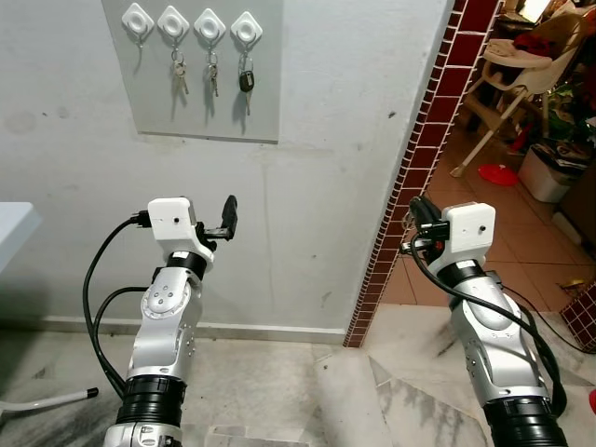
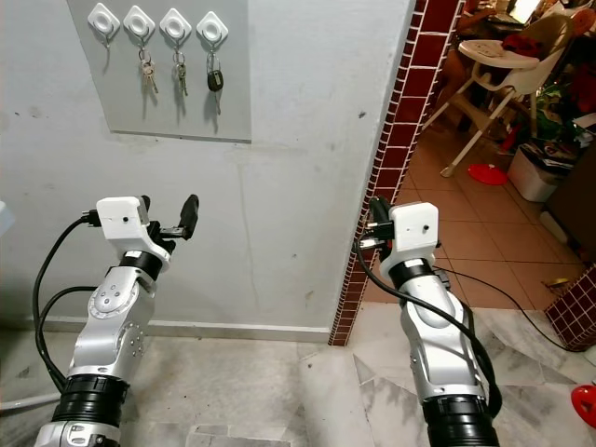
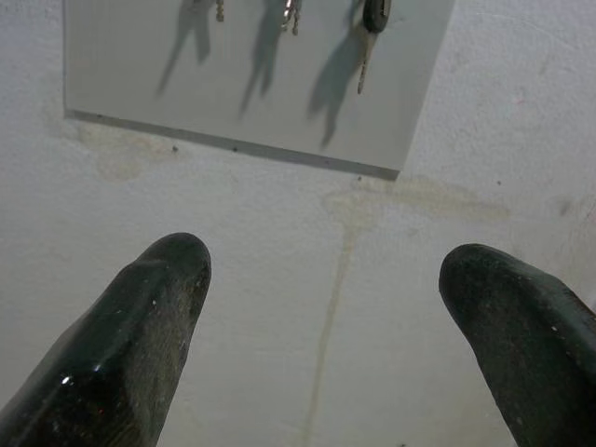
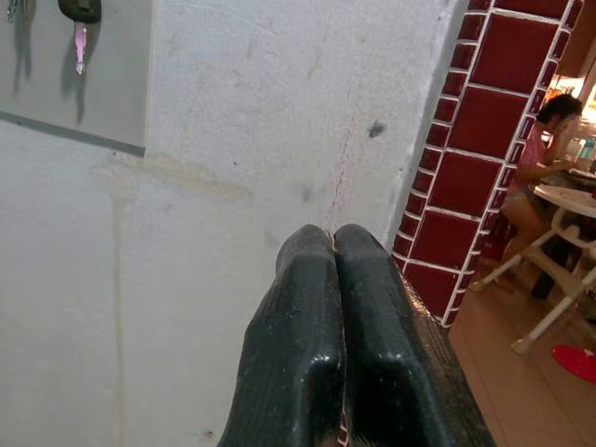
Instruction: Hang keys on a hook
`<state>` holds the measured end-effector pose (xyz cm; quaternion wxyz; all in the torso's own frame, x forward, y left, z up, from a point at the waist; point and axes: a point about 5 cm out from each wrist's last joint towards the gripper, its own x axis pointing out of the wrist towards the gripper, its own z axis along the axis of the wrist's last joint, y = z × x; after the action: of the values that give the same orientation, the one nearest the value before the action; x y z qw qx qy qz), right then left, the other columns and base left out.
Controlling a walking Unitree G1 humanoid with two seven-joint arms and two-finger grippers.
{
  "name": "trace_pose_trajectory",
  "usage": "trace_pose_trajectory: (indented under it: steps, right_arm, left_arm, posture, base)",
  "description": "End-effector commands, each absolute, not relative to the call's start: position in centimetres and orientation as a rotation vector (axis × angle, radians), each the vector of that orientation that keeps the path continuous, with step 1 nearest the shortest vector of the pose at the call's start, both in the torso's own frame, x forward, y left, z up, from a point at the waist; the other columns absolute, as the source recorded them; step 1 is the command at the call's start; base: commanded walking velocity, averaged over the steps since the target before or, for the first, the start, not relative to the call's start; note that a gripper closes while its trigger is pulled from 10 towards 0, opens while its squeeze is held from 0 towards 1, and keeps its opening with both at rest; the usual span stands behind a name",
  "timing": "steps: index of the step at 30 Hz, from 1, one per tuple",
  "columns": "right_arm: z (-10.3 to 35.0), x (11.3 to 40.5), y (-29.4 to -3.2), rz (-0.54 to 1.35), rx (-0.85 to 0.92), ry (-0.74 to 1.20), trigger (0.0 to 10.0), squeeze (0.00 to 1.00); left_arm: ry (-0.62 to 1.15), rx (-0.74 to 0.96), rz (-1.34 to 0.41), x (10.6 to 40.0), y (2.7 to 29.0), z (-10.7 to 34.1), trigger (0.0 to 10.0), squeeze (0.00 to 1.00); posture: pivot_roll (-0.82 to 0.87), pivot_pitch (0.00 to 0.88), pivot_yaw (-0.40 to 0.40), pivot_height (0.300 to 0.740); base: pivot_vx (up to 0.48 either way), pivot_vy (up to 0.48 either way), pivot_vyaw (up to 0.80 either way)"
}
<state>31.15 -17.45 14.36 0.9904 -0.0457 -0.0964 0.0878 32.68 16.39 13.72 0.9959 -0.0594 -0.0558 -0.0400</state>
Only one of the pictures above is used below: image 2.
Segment grey hook board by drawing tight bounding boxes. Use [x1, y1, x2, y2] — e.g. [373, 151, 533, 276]
[66, 0, 253, 144]

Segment red plate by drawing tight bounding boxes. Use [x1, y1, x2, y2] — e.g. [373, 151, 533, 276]
[465, 162, 509, 186]

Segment brass and silver key bunch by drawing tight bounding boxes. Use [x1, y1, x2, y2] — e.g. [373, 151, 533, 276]
[137, 49, 160, 95]

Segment small silver key bunch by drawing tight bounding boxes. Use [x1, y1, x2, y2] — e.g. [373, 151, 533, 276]
[172, 50, 191, 98]

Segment black car key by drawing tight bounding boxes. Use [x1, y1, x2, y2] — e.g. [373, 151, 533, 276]
[206, 53, 225, 115]

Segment white storage bin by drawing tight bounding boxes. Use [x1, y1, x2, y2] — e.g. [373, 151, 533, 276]
[507, 140, 570, 204]

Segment beige baby high chair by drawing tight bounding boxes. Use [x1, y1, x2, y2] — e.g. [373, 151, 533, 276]
[421, 7, 581, 179]

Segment red lattice basket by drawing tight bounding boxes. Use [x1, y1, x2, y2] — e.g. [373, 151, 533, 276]
[544, 264, 596, 354]

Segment round red plastic object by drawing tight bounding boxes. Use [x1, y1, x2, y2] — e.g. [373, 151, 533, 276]
[570, 383, 596, 430]

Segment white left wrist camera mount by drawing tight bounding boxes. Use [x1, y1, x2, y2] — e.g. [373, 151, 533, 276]
[95, 196, 177, 267]

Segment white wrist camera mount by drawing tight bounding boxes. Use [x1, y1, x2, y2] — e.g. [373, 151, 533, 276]
[388, 201, 441, 268]
[95, 196, 177, 267]

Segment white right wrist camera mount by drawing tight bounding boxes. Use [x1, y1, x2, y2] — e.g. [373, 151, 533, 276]
[388, 201, 441, 268]

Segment thin black floor cable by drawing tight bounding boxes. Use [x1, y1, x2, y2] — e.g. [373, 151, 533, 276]
[433, 265, 552, 353]

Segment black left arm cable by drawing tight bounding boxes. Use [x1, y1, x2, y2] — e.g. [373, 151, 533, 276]
[32, 211, 104, 393]

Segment white wall hook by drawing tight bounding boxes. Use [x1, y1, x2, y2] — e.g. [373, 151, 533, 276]
[195, 10, 231, 52]
[121, 5, 157, 47]
[86, 2, 123, 44]
[157, 7, 194, 48]

